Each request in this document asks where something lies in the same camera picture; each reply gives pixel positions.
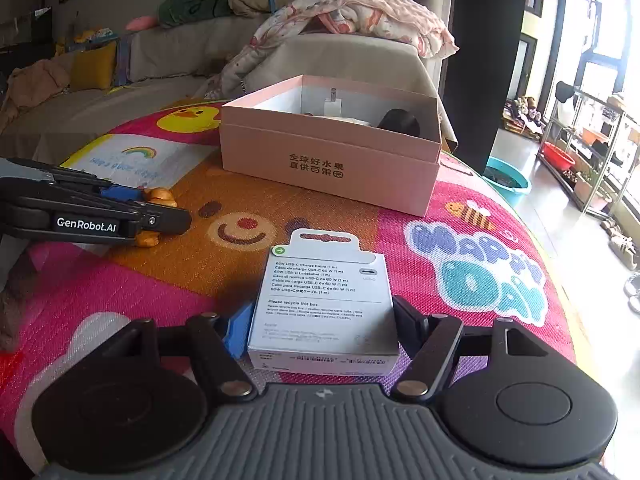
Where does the metal shelf rack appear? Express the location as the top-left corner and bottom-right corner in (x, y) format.
(537, 81), (639, 220)

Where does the cream cylindrical bottle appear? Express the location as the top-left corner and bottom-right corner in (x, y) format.
(302, 113), (372, 128)

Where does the white wall charger plug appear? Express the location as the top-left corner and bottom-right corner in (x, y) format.
(323, 88), (342, 117)

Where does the black cylindrical object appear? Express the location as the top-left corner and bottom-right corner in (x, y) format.
(378, 108), (421, 138)

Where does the white cable package box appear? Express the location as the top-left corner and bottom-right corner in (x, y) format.
(247, 229), (399, 376)

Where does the colourful cartoon play mat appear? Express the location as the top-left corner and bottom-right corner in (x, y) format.
(0, 98), (582, 480)

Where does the teal plastic basin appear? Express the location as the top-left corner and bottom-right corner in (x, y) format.
(483, 156), (530, 200)

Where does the pink floral blanket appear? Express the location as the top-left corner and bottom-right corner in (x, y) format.
(201, 0), (459, 99)

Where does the yellow cushion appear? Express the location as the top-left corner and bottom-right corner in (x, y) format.
(70, 41), (117, 91)

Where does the red plastic basin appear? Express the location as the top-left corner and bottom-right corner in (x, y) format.
(541, 142), (576, 172)

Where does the pink cardboard box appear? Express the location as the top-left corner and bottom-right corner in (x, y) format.
(219, 75), (442, 217)

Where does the green plush cushion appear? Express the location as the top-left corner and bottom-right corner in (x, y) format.
(157, 0), (233, 28)

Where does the orange toy figurine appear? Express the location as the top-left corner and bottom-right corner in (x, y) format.
(134, 188), (178, 248)

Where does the beige covered sofa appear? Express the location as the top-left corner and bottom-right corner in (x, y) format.
(1, 8), (435, 164)

